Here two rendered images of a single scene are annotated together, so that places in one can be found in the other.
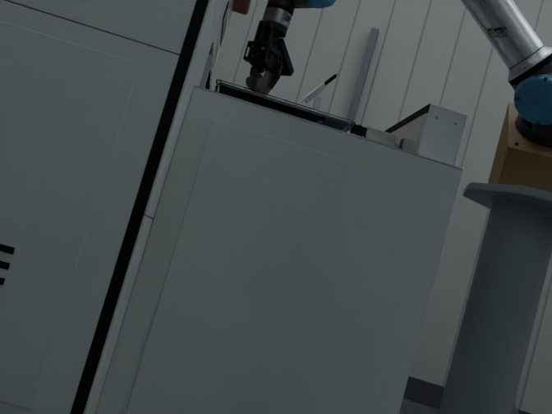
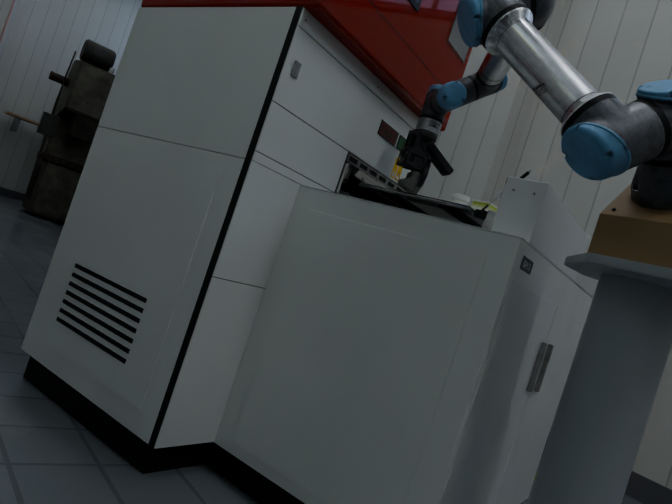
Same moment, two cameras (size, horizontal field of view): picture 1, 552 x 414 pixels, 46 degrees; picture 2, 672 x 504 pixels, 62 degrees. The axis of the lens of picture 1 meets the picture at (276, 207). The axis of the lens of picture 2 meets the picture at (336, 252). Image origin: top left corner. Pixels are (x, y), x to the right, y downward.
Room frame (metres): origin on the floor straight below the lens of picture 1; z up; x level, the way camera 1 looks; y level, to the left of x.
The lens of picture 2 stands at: (0.32, -0.86, 0.64)
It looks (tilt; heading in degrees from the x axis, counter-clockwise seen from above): 1 degrees up; 40
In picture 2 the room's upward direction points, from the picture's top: 18 degrees clockwise
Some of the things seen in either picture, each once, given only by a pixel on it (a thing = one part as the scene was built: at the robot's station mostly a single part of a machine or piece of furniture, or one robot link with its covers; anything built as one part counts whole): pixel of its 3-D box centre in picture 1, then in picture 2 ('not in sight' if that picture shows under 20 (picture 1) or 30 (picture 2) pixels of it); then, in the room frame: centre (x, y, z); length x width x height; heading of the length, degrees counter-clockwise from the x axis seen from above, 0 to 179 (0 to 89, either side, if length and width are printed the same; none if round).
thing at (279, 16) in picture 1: (277, 20); (428, 128); (1.72, 0.14, 1.13); 0.08 x 0.08 x 0.05
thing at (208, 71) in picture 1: (204, 93); (376, 197); (1.76, 0.27, 0.89); 0.44 x 0.02 x 0.10; 6
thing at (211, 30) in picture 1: (213, 28); (358, 142); (1.58, 0.27, 1.02); 0.81 x 0.03 x 0.40; 6
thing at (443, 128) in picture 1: (405, 153); (546, 235); (1.77, -0.30, 0.89); 0.55 x 0.09 x 0.14; 6
